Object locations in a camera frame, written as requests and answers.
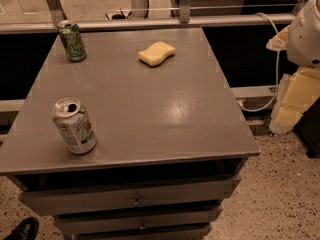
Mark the bottom grey drawer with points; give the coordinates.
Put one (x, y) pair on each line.
(179, 232)

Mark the grey drawer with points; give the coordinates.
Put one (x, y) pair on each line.
(132, 195)
(139, 220)
(179, 232)

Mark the white 7up can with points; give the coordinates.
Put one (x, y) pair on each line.
(72, 121)

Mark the black leather shoe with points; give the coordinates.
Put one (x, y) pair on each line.
(26, 230)

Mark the middle grey drawer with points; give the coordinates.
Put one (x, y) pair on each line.
(139, 220)

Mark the grey metal railing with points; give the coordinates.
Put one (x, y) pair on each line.
(34, 16)

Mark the grey drawer cabinet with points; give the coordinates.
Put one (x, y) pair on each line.
(175, 120)

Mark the yellow sponge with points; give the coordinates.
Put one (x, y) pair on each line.
(156, 53)

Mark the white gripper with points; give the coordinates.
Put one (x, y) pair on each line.
(306, 39)

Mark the green soda can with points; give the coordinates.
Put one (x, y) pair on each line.
(73, 44)

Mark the top grey drawer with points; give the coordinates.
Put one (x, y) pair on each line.
(132, 195)

